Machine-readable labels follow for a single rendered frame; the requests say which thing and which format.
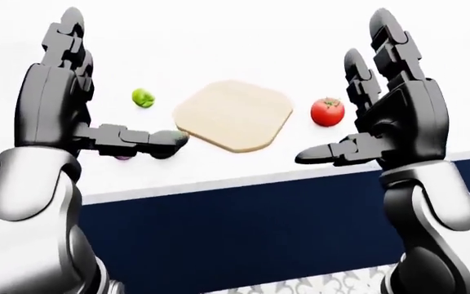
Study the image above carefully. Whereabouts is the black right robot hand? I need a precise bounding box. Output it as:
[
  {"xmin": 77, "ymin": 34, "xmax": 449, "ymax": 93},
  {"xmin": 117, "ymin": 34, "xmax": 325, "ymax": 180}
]
[{"xmin": 295, "ymin": 7, "xmax": 452, "ymax": 169}]

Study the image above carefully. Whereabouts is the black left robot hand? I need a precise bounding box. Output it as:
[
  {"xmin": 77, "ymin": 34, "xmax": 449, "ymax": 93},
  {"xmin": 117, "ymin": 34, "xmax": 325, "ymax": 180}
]
[{"xmin": 15, "ymin": 7, "xmax": 190, "ymax": 160}]

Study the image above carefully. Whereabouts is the red tomato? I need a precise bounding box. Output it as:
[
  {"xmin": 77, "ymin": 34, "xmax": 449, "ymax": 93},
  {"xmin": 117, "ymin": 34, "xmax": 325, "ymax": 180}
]
[{"xmin": 310, "ymin": 96, "xmax": 346, "ymax": 127}]

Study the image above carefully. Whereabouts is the green bell pepper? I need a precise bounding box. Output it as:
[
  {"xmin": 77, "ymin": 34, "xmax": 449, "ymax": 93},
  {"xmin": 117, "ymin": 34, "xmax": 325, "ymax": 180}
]
[{"xmin": 131, "ymin": 87, "xmax": 157, "ymax": 109}]

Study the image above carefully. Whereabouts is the beige wooden cutting board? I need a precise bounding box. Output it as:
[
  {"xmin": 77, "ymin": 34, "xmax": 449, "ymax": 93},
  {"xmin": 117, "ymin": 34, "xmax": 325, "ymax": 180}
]
[{"xmin": 172, "ymin": 79, "xmax": 295, "ymax": 154}]

